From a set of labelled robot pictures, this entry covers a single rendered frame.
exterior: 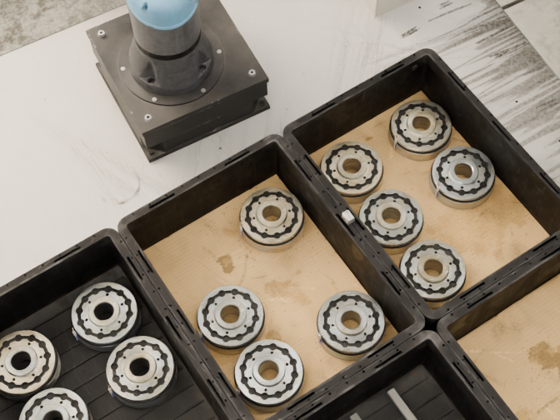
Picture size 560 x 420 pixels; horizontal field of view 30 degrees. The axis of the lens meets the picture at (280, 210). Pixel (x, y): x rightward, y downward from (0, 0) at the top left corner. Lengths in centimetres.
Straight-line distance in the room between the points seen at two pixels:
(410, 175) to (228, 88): 37
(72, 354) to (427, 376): 54
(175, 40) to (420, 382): 68
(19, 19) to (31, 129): 112
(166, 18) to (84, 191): 38
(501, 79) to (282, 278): 64
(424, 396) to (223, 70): 69
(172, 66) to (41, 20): 129
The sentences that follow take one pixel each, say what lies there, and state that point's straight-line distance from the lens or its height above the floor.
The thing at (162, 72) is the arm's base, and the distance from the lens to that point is 183.
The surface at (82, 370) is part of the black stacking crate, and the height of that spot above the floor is 83.
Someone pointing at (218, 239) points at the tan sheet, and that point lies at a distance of 168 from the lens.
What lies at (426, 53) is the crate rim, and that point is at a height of 93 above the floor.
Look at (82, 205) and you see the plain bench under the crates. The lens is 190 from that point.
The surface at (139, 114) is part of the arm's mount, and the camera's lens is 185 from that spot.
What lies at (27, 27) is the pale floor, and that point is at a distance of 307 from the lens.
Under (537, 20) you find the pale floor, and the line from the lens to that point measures 305.
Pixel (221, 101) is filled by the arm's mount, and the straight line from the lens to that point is 187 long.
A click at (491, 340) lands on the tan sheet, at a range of 163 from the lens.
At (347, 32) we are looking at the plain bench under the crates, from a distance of 207.
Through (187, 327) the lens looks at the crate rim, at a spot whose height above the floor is 93.
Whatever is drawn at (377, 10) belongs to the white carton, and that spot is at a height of 72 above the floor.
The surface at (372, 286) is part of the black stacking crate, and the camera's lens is 161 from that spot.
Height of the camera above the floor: 233
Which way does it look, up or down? 62 degrees down
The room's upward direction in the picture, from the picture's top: 2 degrees counter-clockwise
